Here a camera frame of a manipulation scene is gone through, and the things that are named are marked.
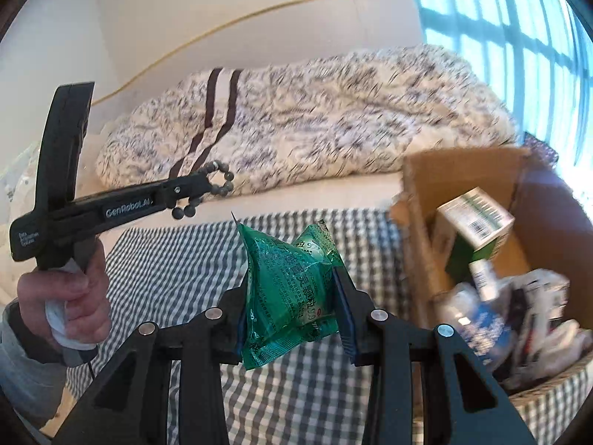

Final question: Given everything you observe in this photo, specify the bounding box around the white round mattress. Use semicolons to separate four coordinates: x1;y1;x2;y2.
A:
88;134;404;242

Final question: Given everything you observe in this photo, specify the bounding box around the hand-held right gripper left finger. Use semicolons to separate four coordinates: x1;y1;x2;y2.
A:
53;283;246;445

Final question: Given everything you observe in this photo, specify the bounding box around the blue curtain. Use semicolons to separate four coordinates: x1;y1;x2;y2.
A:
403;0;593;186

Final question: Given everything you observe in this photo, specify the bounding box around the white headboard with gold trim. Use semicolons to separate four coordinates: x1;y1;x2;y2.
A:
88;0;427;158

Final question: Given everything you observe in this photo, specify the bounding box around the small white bottle blue label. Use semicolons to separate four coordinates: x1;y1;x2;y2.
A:
468;260;501;302

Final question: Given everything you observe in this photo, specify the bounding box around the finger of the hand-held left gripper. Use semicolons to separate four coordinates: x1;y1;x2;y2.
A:
162;174;209;195
164;190;205;209

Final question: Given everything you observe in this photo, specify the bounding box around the person's left forearm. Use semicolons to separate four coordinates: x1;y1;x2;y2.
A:
0;299;93;427

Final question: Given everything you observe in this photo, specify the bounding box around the dark bead bracelet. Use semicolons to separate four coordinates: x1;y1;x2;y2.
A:
171;160;235;221

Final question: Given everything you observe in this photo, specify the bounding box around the person's left hand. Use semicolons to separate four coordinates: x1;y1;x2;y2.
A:
17;241;112;350

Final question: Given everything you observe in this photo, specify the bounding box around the green and white medicine box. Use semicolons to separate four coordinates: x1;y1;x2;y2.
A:
433;188;515;283

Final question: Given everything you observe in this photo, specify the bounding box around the brown cardboard box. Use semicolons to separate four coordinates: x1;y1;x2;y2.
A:
389;146;593;399

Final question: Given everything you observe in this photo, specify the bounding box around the black and white packet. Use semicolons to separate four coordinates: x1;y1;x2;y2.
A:
500;269;593;390

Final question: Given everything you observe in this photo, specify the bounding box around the clear floss jar blue label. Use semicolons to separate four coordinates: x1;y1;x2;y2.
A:
440;283;515;372

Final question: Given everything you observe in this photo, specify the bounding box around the grey checked bed sheet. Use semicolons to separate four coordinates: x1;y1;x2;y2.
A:
65;208;593;445

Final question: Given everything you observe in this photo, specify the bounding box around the white quilt with dark print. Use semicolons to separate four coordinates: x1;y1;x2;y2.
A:
95;44;517;195

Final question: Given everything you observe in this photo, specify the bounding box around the green foil packet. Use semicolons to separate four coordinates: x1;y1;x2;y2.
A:
232;211;346;372

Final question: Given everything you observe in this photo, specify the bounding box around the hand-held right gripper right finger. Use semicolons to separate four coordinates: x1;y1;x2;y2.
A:
331;266;538;445

